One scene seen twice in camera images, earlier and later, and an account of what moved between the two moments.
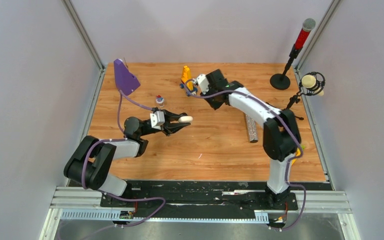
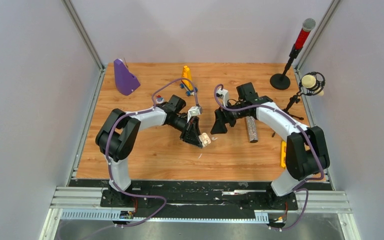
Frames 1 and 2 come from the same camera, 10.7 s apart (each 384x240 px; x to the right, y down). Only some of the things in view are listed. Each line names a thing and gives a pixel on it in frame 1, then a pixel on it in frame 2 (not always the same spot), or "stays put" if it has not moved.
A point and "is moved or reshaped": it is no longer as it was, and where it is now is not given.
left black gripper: [169, 128] -> [190, 135]
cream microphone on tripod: [311, 83] stays put
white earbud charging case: [187, 119] is moved or reshaped
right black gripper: [215, 106] -> [219, 126]
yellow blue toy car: [187, 83] stays put
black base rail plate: [197, 194] stays put
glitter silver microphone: [252, 129] stays put
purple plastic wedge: [126, 82] stays put
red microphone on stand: [282, 81] stays put
